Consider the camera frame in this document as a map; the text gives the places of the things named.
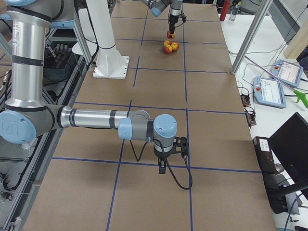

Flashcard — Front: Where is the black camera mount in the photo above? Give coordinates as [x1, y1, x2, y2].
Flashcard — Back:
[173, 137, 189, 156]
[179, 13, 187, 24]

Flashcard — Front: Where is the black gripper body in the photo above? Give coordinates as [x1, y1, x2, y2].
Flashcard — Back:
[154, 141, 175, 158]
[168, 14, 179, 25]

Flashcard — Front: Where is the brown paper table cover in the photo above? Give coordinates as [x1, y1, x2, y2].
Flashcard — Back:
[23, 2, 277, 231]

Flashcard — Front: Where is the green grabber tool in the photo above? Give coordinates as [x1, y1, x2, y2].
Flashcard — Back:
[293, 90, 308, 109]

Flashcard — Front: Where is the clear water bottle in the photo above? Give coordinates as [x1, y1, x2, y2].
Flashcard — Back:
[229, 0, 242, 21]

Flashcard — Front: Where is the blue teach pendant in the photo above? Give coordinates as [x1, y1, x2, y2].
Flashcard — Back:
[271, 59, 303, 87]
[253, 76, 286, 108]

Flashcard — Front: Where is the far blue teach pendant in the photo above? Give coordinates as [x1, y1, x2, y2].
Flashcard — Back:
[271, 59, 303, 87]

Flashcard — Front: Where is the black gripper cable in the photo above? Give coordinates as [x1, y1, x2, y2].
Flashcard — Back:
[129, 139, 193, 190]

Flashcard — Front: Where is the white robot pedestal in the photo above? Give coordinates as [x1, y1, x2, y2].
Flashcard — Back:
[72, 0, 129, 79]

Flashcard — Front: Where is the black cable connector left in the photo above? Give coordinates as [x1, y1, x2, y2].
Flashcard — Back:
[240, 94, 251, 107]

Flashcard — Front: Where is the black monitor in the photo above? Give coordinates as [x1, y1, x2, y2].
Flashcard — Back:
[269, 112, 308, 189]

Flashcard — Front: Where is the top red yellow apple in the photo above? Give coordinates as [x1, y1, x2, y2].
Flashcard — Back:
[164, 40, 172, 46]

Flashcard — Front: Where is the left yellow red apple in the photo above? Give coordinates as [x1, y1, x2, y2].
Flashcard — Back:
[163, 45, 173, 54]

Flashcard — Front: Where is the near blue teach pendant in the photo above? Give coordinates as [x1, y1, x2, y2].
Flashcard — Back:
[253, 76, 286, 108]

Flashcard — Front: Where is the red bottle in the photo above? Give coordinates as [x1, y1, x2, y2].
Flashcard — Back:
[219, 0, 231, 22]

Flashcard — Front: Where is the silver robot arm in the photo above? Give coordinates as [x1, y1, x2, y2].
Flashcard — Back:
[141, 0, 187, 39]
[0, 0, 177, 174]

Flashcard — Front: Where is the black cable connector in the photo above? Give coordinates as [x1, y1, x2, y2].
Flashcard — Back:
[244, 109, 257, 127]
[240, 94, 251, 107]

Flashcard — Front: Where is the black cable connector right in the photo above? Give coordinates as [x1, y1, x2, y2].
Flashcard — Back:
[244, 109, 257, 127]

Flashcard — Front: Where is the right red apple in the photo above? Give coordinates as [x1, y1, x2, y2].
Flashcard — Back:
[170, 41, 179, 51]

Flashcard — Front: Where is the grey aluminium post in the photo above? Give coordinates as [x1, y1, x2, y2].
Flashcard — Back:
[231, 0, 273, 75]

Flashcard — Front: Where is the black box with label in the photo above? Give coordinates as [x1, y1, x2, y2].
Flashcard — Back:
[253, 136, 307, 215]

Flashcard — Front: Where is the lone red yellow apple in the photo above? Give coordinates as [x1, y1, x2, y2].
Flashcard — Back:
[167, 31, 176, 39]

